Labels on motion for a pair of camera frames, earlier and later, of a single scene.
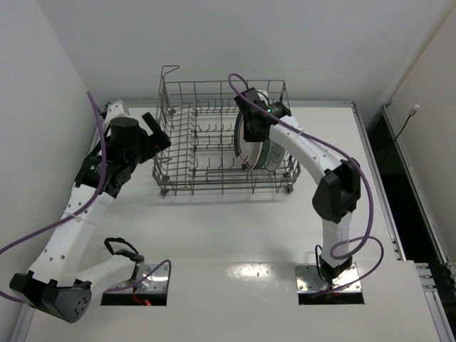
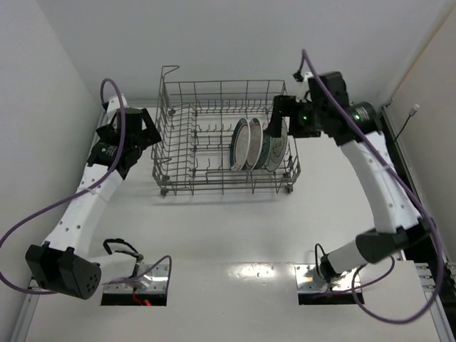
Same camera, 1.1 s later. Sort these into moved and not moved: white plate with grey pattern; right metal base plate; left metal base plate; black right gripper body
Moved: black right gripper body
Not moved: left metal base plate; white plate with grey pattern; right metal base plate
